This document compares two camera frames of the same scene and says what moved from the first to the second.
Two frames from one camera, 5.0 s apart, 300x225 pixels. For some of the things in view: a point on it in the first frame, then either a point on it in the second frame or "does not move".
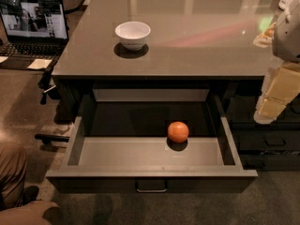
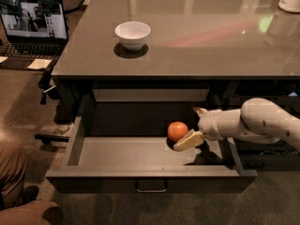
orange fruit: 177,131 does not move
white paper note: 39,64 does not move
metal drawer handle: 151,186 does not move
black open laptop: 36,26 does not move
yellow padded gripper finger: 265,38 → 201,111
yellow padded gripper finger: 281,86 → 193,139
